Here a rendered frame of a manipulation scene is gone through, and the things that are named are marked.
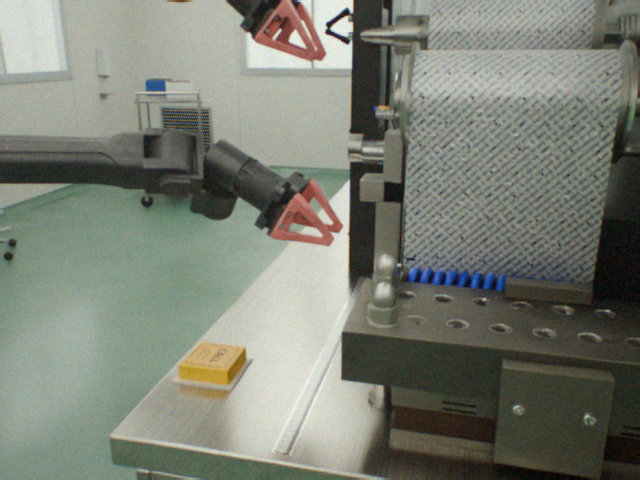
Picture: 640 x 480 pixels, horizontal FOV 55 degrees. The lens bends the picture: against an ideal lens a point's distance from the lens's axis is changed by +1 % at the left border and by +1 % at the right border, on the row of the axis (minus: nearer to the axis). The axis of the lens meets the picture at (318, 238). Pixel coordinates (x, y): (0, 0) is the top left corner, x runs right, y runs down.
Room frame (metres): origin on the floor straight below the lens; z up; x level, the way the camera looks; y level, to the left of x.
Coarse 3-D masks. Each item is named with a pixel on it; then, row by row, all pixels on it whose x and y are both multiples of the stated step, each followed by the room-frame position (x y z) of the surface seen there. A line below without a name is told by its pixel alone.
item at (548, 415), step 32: (512, 384) 0.53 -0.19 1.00; (544, 384) 0.52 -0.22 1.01; (576, 384) 0.52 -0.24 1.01; (608, 384) 0.51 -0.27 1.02; (512, 416) 0.53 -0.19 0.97; (544, 416) 0.52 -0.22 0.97; (576, 416) 0.51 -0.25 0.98; (608, 416) 0.51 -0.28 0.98; (512, 448) 0.53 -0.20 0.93; (544, 448) 0.52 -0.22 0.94; (576, 448) 0.51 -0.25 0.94
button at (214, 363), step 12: (204, 348) 0.75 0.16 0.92; (216, 348) 0.75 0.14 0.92; (228, 348) 0.75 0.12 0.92; (240, 348) 0.75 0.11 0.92; (192, 360) 0.72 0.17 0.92; (204, 360) 0.72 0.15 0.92; (216, 360) 0.72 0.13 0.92; (228, 360) 0.72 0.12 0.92; (240, 360) 0.73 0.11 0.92; (180, 372) 0.71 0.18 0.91; (192, 372) 0.70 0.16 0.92; (204, 372) 0.70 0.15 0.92; (216, 372) 0.70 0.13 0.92; (228, 372) 0.69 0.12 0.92; (228, 384) 0.69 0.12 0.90
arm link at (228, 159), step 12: (216, 144) 0.82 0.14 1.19; (228, 144) 0.83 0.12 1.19; (204, 156) 0.81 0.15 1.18; (216, 156) 0.81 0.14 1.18; (228, 156) 0.81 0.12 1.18; (240, 156) 0.81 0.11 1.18; (252, 156) 0.83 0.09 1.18; (204, 168) 0.81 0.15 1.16; (216, 168) 0.80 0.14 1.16; (228, 168) 0.80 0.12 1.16; (240, 168) 0.80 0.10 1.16; (204, 180) 0.84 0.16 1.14; (216, 180) 0.81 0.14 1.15; (228, 180) 0.80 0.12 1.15; (228, 192) 0.84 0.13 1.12
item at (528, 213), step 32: (416, 160) 0.77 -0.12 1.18; (448, 160) 0.76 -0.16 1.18; (480, 160) 0.75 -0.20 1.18; (512, 160) 0.74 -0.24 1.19; (544, 160) 0.73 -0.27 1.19; (576, 160) 0.72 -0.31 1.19; (608, 160) 0.72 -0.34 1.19; (416, 192) 0.77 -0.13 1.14; (448, 192) 0.76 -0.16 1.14; (480, 192) 0.75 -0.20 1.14; (512, 192) 0.74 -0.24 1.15; (544, 192) 0.73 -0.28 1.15; (576, 192) 0.72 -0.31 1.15; (416, 224) 0.77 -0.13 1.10; (448, 224) 0.76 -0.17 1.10; (480, 224) 0.75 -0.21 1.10; (512, 224) 0.74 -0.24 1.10; (544, 224) 0.73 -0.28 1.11; (576, 224) 0.72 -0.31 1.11; (416, 256) 0.77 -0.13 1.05; (448, 256) 0.76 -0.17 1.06; (480, 256) 0.75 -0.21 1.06; (512, 256) 0.74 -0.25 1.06; (544, 256) 0.73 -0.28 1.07; (576, 256) 0.72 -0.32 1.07
